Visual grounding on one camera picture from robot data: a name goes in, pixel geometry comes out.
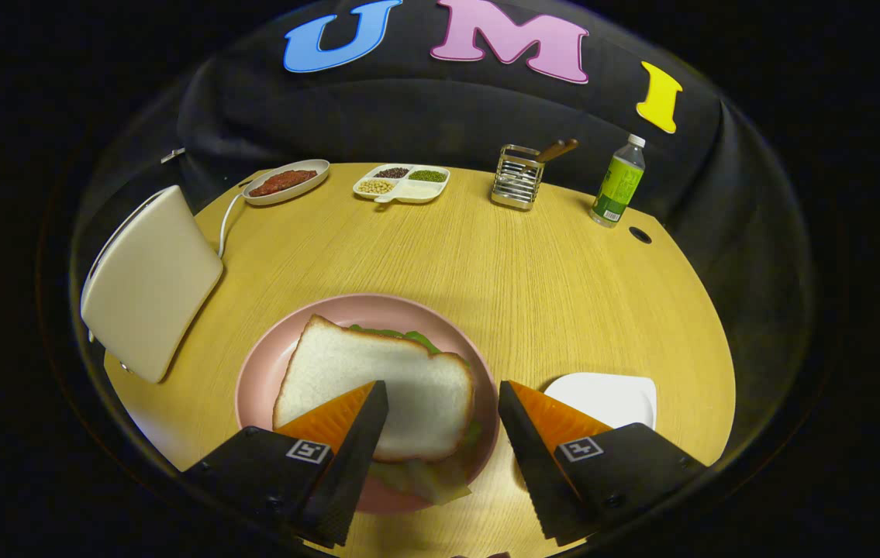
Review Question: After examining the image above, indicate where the white divided bean tray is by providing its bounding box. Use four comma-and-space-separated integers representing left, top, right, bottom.
352, 164, 451, 205

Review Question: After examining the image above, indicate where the white bread slice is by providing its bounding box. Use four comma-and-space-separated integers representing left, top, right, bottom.
273, 314, 476, 463

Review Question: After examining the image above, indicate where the pink round plate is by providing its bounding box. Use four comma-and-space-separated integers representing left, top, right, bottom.
235, 293, 501, 515

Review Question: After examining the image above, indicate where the white toaster cable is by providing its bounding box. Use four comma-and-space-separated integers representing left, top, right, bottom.
217, 191, 247, 259

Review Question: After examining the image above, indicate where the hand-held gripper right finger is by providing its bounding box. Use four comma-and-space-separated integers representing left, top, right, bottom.
498, 379, 708, 547

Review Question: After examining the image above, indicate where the metal wire utensil holder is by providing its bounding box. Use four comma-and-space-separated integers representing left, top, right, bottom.
490, 144, 546, 212

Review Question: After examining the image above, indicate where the white square plate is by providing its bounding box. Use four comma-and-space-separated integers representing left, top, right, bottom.
544, 372, 657, 432

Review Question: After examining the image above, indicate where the red meat slice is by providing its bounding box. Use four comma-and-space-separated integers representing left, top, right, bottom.
248, 170, 318, 197

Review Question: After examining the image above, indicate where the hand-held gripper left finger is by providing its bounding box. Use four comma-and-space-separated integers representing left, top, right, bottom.
182, 380, 390, 549

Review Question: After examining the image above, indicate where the beige oval plate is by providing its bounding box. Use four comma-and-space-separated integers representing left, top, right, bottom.
241, 159, 331, 206

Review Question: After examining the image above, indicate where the white toaster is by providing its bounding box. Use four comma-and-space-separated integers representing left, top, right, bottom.
81, 184, 224, 384

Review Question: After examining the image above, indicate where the green lettuce leaf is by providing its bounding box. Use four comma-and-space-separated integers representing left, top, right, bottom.
349, 324, 485, 507

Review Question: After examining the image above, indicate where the green label plastic bottle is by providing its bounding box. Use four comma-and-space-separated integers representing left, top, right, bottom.
590, 134, 647, 228

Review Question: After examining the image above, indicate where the wooden utensil handle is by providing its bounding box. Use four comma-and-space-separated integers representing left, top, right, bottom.
534, 139, 579, 164

